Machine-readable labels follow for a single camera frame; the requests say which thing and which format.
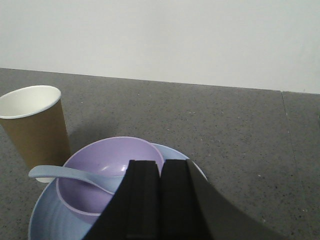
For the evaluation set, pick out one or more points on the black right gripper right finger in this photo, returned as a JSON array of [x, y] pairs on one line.
[[178, 205]]

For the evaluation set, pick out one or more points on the light blue plastic plate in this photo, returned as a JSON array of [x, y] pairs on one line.
[[51, 220]]

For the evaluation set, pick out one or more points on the light blue plastic spoon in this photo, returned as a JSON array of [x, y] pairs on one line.
[[108, 184]]

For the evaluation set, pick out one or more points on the brown paper cup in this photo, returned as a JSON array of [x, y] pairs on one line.
[[33, 119]]

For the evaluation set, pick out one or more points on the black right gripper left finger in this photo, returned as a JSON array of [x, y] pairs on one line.
[[143, 215]]

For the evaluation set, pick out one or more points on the purple plastic bowl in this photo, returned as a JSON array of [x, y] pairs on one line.
[[108, 157]]

